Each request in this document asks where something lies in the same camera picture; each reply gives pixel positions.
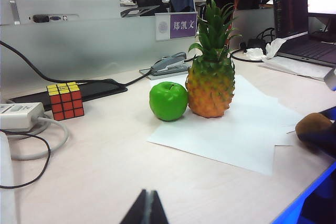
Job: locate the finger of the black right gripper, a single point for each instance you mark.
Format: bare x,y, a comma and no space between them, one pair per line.
332,113
324,140

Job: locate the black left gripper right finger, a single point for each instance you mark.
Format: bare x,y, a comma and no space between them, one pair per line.
157,212

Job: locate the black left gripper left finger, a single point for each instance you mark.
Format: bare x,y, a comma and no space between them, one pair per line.
139,211

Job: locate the brown fuzzy kiwi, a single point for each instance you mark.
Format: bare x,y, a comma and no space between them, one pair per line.
312,123

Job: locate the green plastic apple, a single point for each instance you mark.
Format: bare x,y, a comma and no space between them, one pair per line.
168,102

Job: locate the plastic pineapple with green crown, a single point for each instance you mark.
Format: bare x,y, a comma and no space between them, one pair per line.
210,90

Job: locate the translucent white sheet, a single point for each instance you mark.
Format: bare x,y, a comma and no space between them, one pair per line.
294,68

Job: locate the large white paper sheet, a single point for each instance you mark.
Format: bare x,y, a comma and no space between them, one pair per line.
236,134

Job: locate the crumpled white tissue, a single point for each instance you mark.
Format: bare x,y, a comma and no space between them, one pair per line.
257,52

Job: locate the open dark laptop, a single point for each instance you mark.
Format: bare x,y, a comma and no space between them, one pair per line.
291,11

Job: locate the flat black pad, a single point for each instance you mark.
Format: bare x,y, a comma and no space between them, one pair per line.
99,89

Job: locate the colourful Rubik's cube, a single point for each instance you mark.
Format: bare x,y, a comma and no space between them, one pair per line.
67,103

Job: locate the grey stapler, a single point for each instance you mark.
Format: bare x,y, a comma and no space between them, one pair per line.
170,62

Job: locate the white power strip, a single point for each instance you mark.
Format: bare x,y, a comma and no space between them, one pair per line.
18,115

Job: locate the purple and white name plate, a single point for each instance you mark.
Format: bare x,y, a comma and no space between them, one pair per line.
183,26

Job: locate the frosted glass desk partition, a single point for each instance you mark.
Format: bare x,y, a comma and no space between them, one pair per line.
92,40

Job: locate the silver partition clip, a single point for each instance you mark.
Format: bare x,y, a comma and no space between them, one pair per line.
15,11

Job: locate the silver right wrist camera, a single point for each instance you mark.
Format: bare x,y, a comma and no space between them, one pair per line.
331,78

